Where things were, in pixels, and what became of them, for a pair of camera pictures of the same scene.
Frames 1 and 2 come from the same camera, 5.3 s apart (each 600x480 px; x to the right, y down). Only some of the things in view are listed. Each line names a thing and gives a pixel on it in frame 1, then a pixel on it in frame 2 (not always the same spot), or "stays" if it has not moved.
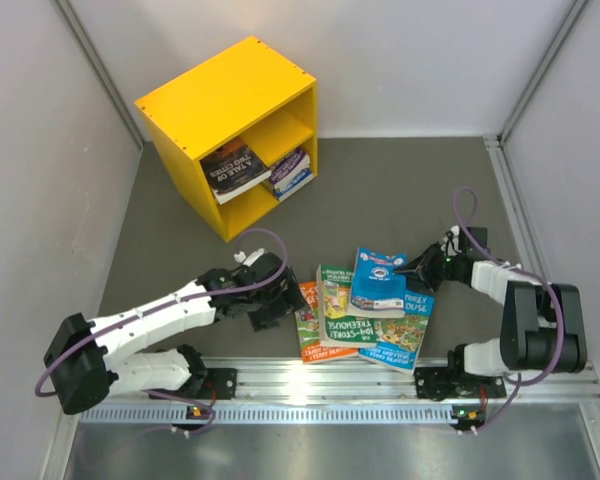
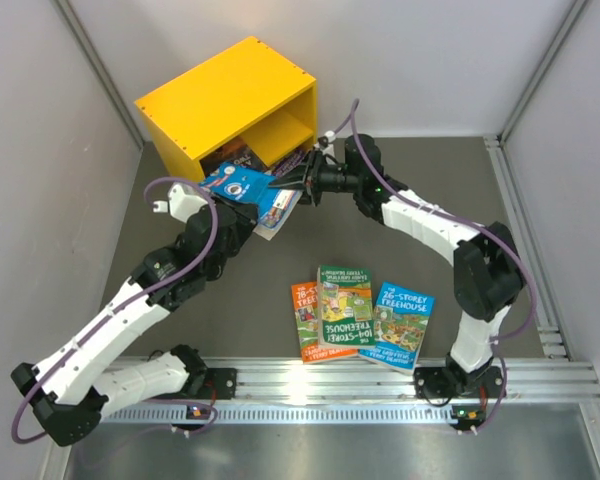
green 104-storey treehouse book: (337, 328) stays
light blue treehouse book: (400, 341) stays
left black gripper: (288, 300) → (248, 218)
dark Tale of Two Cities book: (233, 169) stays
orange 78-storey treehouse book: (308, 328) stays
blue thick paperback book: (377, 292) → (252, 188)
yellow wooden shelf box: (247, 91) stays
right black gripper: (423, 266) → (307, 178)
